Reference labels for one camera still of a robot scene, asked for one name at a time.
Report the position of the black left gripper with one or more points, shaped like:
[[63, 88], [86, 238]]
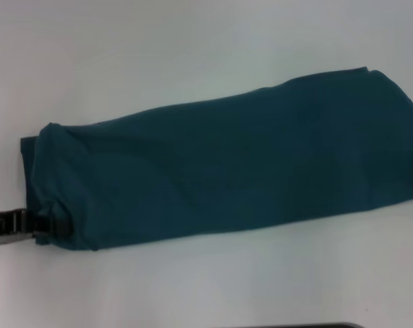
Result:
[[4, 239]]

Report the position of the teal blue printed t-shirt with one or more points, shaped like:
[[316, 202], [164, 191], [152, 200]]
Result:
[[226, 164]]

